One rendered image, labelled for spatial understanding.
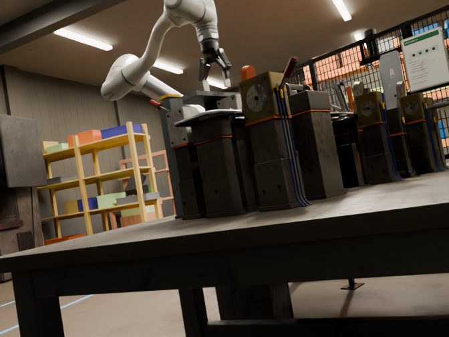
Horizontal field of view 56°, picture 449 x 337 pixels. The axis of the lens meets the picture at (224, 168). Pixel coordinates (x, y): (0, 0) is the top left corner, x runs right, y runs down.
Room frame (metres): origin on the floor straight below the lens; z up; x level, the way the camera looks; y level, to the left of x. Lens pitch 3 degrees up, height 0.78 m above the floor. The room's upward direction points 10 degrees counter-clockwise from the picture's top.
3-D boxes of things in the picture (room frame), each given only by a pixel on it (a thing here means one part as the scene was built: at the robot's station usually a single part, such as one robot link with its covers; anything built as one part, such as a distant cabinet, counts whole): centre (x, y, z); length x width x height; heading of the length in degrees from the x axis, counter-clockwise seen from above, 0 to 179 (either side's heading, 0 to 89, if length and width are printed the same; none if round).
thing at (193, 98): (1.78, -0.02, 1.16); 0.37 x 0.14 x 0.02; 135
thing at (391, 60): (2.22, -0.95, 1.17); 0.12 x 0.01 x 0.34; 45
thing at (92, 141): (7.48, 2.32, 1.09); 2.41 x 0.67 x 2.18; 65
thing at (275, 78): (1.15, -0.15, 0.88); 0.14 x 0.09 x 0.36; 45
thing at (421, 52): (2.36, -1.21, 1.30); 0.23 x 0.02 x 0.31; 45
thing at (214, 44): (1.79, -0.03, 1.36); 0.08 x 0.07 x 0.09; 41
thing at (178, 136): (1.41, 0.12, 0.88); 0.12 x 0.07 x 0.36; 45
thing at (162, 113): (1.59, 0.16, 0.92); 0.08 x 0.08 x 0.44; 45
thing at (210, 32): (1.79, -0.03, 1.43); 0.09 x 0.09 x 0.06
